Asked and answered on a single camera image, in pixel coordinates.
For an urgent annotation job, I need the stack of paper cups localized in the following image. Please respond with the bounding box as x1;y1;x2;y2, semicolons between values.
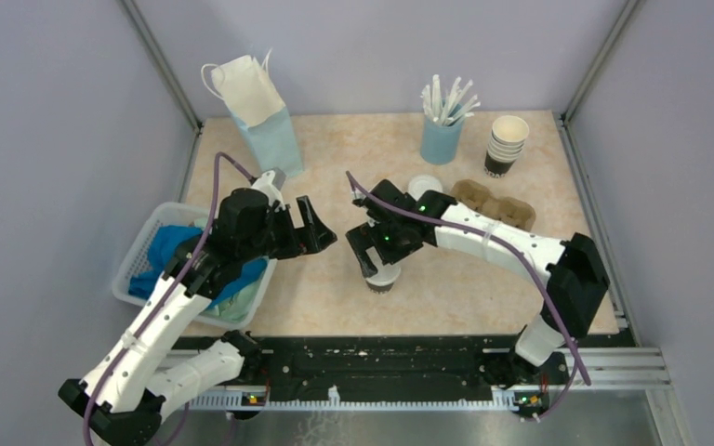
484;115;530;177

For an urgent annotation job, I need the mint green cloth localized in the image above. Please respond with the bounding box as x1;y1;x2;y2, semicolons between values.
193;215;279;322

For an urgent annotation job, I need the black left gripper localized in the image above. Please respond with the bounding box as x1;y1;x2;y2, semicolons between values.
239;195;337;263

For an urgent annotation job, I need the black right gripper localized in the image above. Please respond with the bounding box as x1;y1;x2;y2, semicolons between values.
347;218;423;278

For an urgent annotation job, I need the white wrapped straws bundle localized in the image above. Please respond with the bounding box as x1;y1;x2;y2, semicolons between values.
420;74;482;127

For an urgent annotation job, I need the light blue paper bag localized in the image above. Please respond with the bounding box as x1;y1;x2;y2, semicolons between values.
200;55;305;177

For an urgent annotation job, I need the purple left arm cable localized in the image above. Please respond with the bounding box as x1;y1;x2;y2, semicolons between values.
81;151;259;446

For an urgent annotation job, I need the blue cylindrical straw holder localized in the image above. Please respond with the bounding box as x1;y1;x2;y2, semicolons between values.
420;118;463;165

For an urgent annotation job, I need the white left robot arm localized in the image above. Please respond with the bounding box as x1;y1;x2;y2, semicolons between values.
59;188;337;445

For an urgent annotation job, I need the brown cardboard cup carrier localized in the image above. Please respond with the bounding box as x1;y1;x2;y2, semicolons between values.
450;179;536;231

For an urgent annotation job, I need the blue cloth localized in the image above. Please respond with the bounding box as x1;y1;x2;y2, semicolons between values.
128;225;268;310

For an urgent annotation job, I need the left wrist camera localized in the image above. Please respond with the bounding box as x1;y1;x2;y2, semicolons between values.
251;168;286;205

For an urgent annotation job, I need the black paper coffee cup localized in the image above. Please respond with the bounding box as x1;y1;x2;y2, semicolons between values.
364;274;398;295

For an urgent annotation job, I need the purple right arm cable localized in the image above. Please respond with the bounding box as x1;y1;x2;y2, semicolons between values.
344;170;593;423

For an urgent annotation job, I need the white plastic basket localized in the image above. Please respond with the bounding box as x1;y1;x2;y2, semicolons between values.
112;202;249;330

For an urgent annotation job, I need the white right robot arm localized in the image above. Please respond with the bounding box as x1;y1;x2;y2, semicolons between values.
347;177;610;383

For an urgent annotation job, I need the stack of white cup lids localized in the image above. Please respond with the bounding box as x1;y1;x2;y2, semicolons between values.
407;175;443;200

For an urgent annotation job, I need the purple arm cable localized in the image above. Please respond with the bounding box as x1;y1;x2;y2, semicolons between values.
81;151;259;446
344;170;593;423

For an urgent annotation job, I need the white coffee cup lid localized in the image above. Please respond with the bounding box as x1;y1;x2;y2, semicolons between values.
366;265;402;278

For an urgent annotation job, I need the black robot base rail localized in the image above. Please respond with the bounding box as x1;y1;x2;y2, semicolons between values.
165;332;571;404

